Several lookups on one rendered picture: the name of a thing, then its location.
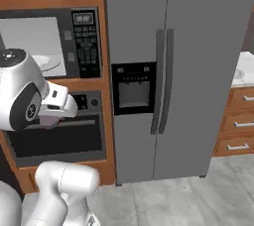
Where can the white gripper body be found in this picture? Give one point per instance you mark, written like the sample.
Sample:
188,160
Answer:
66,107

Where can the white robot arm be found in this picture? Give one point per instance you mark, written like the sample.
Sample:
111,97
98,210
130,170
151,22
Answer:
23,81

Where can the white microwave turntable plate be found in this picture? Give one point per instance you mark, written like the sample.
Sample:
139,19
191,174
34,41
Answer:
50,63

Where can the black microwave oven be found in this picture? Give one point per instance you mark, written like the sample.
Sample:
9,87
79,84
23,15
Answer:
82,41

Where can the black built-in oven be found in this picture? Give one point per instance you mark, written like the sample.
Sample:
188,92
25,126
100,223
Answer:
66,140

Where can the black oven knob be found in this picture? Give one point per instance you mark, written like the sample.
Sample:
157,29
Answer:
94,102

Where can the wooden drawer front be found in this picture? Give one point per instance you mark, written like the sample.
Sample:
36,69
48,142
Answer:
104,172

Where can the wooden tall cabinet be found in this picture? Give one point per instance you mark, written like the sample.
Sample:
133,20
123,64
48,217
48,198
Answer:
105,38

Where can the grey fridge door with dispenser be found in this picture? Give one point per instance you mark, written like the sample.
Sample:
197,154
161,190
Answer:
132,22

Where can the grey fridge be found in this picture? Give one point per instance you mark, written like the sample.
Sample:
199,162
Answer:
185,71

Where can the plain grey fridge door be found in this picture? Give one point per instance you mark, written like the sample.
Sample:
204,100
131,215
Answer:
205,71

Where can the wooden drawer run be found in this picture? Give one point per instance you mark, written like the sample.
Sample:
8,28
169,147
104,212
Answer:
236,117

